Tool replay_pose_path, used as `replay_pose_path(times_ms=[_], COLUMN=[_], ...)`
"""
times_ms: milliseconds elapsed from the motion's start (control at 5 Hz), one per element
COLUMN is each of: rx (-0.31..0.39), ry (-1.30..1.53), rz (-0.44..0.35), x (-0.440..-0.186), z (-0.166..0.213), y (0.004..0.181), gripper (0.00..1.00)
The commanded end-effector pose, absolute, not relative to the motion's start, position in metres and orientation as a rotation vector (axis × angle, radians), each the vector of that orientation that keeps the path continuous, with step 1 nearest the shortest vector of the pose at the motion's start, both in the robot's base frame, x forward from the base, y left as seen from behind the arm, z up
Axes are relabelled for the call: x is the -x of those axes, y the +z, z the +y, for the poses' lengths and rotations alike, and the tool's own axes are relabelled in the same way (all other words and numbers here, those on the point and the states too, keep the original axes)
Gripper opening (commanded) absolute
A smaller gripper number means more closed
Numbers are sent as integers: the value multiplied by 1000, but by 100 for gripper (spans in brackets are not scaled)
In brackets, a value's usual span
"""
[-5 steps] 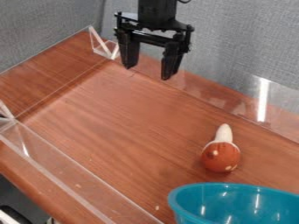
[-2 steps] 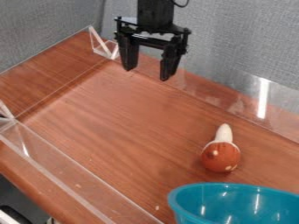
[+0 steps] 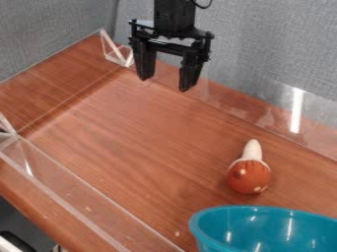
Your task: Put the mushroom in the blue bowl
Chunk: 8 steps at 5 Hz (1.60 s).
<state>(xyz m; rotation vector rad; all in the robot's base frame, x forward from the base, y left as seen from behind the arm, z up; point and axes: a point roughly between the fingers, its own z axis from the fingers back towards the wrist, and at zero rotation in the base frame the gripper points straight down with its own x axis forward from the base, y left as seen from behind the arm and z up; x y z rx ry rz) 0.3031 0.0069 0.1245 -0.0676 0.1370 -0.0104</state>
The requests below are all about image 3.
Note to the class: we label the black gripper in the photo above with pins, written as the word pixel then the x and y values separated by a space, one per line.
pixel 171 34

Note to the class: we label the red and white toy mushroom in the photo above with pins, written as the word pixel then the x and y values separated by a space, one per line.
pixel 248 174

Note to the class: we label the blue plastic bowl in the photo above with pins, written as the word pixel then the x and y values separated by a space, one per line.
pixel 262 229

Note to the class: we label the clear acrylic left wall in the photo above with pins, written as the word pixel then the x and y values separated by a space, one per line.
pixel 64 64

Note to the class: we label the clear acrylic wall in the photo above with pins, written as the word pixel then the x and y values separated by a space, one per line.
pixel 64 64
pixel 81 219
pixel 297 115

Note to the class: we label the clear acrylic back wall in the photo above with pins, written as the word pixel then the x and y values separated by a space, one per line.
pixel 297 115

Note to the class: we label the clear acrylic front wall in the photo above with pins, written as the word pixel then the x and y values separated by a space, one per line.
pixel 81 219

